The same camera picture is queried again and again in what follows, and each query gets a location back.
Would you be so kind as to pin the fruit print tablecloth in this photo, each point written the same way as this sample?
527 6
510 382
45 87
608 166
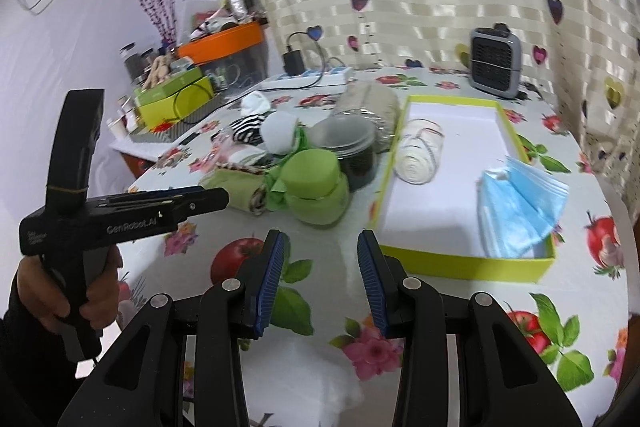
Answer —
325 237

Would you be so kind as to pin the black white striped sock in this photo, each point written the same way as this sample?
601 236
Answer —
247 129

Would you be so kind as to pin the person's left forearm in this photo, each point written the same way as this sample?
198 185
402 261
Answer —
12 337

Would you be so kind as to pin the white power strip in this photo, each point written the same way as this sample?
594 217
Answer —
305 78

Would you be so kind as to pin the orange lidded storage box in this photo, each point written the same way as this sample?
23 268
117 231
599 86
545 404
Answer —
220 43

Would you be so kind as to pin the pale green box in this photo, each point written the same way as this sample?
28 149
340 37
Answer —
160 88

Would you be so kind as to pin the dark glass jar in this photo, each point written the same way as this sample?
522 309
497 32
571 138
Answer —
148 58
131 63

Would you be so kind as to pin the blue face masks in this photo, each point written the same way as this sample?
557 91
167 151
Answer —
515 207

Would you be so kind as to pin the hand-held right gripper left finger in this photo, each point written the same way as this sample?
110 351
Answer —
272 277

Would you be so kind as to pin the grey space heater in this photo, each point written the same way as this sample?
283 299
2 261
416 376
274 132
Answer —
495 62

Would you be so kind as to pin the beige plush figure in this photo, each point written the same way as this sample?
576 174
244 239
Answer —
159 69

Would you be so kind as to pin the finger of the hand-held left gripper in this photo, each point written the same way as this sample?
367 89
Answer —
200 199

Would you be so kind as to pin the clear jar dark contents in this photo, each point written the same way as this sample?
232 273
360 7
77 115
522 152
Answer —
350 142

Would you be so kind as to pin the black charger adapter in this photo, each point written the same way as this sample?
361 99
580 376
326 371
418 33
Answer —
293 63

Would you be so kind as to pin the white paper sheet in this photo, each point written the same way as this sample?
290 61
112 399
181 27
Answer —
616 199

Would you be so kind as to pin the pile of assorted small items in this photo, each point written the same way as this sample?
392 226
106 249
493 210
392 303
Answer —
215 24

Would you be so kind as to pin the clear earplug bag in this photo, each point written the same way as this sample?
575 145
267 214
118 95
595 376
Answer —
417 152

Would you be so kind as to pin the lime cardboard box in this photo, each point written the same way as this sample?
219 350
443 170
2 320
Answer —
440 187

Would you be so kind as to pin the lime green carton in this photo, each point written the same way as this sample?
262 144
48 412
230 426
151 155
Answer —
195 99

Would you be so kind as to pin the person's left hand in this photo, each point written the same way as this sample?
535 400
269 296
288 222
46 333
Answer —
102 297

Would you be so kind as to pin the green lidded jar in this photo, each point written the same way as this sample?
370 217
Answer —
310 177

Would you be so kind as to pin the black white striped tray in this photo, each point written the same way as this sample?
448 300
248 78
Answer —
165 131

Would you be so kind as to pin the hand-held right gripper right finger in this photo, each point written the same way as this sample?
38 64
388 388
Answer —
369 277

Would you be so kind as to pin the white sock grey cuff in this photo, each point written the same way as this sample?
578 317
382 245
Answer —
255 103

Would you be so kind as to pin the small white bottle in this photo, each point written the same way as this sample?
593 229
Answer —
116 125

